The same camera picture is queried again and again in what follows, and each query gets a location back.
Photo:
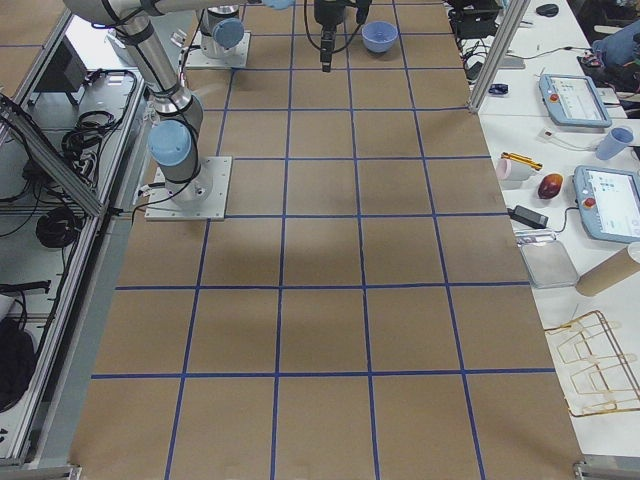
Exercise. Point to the gold wire rack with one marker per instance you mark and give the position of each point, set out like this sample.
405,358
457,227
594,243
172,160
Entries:
597,375

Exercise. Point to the blue bowl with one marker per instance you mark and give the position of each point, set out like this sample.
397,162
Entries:
379,36

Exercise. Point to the lower teach pendant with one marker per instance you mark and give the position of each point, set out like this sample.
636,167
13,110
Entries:
608,202

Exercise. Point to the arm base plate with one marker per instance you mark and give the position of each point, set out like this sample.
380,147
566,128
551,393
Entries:
217,57
204,198

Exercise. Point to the teach pendant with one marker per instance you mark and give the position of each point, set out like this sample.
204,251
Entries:
608,202
573,101

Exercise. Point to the aluminium frame post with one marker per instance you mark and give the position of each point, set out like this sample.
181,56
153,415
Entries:
498,49

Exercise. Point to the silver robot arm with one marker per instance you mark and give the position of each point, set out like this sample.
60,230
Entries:
221,31
174,142

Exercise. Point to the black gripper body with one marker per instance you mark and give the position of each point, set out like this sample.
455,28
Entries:
327,14

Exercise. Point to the pink cup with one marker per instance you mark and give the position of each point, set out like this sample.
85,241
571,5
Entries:
514,171

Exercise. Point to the upper teach pendant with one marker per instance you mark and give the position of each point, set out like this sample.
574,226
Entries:
573,101

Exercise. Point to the black power adapter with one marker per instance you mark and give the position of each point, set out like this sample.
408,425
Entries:
527,217

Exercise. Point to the clear plastic tray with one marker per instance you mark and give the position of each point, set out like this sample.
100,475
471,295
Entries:
546,259

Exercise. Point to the gold metal cylinder tool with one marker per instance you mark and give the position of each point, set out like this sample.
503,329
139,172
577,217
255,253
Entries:
523,160

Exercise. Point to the cardboard tube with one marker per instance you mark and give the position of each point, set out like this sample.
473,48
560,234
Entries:
611,271

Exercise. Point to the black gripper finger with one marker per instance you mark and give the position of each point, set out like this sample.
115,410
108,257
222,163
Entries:
326,50

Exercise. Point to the light blue plastic cup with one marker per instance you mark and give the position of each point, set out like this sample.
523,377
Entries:
616,140

